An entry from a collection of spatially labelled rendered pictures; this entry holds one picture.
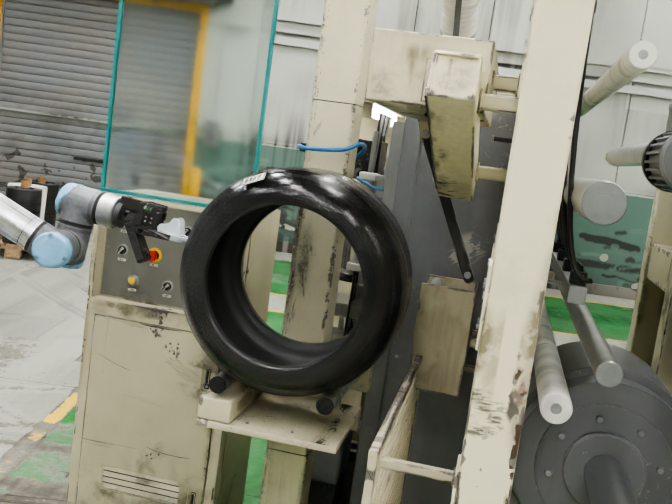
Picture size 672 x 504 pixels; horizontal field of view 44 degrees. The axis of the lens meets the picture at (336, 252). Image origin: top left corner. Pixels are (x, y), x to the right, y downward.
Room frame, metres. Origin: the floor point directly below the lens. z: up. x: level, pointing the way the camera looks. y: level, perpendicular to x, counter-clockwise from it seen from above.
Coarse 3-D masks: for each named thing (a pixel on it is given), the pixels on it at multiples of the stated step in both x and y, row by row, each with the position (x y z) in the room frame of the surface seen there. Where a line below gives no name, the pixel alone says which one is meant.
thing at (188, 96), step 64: (128, 0) 2.88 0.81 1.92; (192, 0) 2.84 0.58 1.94; (256, 0) 2.80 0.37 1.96; (128, 64) 2.88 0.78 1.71; (192, 64) 2.84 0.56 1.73; (256, 64) 2.80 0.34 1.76; (128, 128) 2.88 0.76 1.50; (192, 128) 2.83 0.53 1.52; (256, 128) 2.79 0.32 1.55; (128, 192) 2.86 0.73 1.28; (192, 192) 2.83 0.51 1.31
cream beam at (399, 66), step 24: (384, 48) 1.74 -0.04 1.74; (408, 48) 1.73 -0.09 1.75; (432, 48) 1.72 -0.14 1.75; (456, 48) 1.71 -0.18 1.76; (480, 48) 1.71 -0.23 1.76; (384, 72) 1.74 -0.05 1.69; (408, 72) 1.73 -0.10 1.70; (384, 96) 1.74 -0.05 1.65; (408, 96) 1.73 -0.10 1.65; (480, 120) 1.95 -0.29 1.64
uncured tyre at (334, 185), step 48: (240, 192) 2.04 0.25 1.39; (288, 192) 2.01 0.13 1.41; (336, 192) 2.01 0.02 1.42; (192, 240) 2.07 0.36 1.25; (240, 240) 2.32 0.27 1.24; (384, 240) 1.99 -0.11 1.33; (192, 288) 2.05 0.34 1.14; (240, 288) 2.31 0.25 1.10; (384, 288) 1.96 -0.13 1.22; (240, 336) 2.28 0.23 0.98; (384, 336) 1.99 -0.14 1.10; (288, 384) 2.00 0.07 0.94; (336, 384) 2.01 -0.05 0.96
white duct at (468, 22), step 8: (448, 0) 2.77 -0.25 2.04; (464, 0) 2.74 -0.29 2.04; (472, 0) 2.75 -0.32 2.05; (448, 8) 2.78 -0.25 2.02; (464, 8) 2.76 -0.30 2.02; (472, 8) 2.77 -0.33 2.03; (448, 16) 2.80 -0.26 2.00; (464, 16) 2.78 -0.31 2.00; (472, 16) 2.79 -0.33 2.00; (448, 24) 2.81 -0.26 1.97; (464, 24) 2.80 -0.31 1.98; (472, 24) 2.81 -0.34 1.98; (440, 32) 2.87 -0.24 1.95; (448, 32) 2.83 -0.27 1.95; (464, 32) 2.82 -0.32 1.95; (472, 32) 2.84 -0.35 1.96
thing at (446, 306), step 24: (432, 288) 2.25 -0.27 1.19; (456, 288) 2.24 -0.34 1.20; (432, 312) 2.25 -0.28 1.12; (456, 312) 2.24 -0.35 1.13; (432, 336) 2.25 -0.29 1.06; (456, 336) 2.24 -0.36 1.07; (432, 360) 2.25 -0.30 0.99; (456, 360) 2.24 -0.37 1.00; (432, 384) 2.25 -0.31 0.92; (456, 384) 2.24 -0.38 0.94
